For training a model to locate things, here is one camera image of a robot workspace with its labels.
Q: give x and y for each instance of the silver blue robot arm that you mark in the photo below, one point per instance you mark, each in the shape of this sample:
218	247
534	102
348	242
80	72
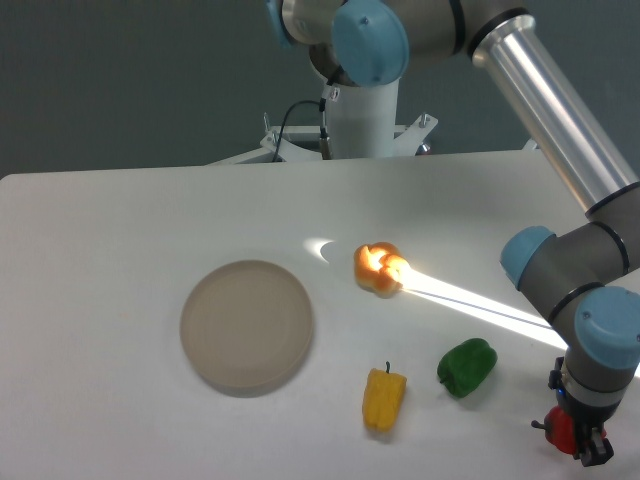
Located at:
359	47

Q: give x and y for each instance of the red pepper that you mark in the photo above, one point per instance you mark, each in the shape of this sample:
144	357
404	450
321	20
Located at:
559	430

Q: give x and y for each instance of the beige round plate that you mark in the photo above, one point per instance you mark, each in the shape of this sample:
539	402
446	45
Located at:
246	327

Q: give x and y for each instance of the yellow pepper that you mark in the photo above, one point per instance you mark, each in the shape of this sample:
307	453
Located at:
382	399

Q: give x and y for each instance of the orange bread roll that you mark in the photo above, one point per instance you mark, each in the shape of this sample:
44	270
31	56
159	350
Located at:
380	268

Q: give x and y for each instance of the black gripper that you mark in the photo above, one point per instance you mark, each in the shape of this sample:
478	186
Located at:
588	409

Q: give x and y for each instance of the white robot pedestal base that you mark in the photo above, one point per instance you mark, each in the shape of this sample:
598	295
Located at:
384	122

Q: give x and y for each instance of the green pepper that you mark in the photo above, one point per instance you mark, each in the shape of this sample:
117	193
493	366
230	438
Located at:
465	367

